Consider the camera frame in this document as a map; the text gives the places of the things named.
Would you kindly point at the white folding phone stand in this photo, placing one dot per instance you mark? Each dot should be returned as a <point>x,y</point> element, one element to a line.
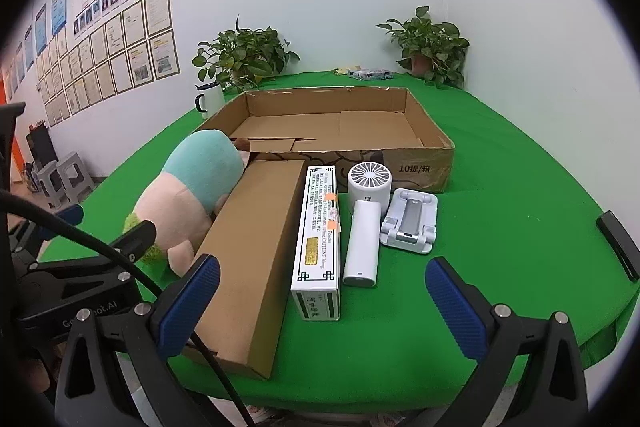
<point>410,217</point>

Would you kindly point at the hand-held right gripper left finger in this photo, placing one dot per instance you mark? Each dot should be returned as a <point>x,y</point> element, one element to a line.
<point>192,302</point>

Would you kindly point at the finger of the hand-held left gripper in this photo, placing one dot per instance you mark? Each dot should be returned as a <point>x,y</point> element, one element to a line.
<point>67,214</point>
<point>142,237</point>

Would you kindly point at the grey plastic stool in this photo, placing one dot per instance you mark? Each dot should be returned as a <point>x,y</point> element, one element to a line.
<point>46,179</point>
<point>75,177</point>

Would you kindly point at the black rectangular block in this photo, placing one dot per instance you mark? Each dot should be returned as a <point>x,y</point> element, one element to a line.
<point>617,242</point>

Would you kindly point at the black screen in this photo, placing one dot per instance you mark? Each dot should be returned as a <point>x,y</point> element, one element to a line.
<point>42,147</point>

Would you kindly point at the small potted green plant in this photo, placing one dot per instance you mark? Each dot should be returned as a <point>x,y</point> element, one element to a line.
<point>430,42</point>

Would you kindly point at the patterned tissue packet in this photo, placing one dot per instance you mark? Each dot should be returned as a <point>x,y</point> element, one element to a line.
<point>370,74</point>

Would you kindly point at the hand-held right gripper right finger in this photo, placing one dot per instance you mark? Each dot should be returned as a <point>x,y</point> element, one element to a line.
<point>455,307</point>

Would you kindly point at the white mug with black lid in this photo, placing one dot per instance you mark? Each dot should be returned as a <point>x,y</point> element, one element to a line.
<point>215,102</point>

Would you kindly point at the wall of framed certificates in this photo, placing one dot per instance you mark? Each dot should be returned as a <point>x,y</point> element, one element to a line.
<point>135,22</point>

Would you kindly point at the white handheld fan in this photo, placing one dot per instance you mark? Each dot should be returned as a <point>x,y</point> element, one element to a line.
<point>360,247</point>

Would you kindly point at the pastel plush toy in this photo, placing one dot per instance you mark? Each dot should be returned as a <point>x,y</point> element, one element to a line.
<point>200,162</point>

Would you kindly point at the long white medicine box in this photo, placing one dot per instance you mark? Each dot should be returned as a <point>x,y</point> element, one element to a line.
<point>317,227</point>

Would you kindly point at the long brown cardboard box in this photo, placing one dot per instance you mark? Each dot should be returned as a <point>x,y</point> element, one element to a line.
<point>250,257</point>

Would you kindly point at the large potted green plant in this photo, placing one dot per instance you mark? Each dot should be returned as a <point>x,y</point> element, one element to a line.
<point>245,52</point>

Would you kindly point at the blue wall poster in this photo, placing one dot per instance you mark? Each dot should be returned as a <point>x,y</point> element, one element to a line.
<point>59,4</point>
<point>40,29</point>

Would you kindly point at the cardboard tray box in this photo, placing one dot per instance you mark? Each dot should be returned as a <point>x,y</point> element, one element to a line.
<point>325,127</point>

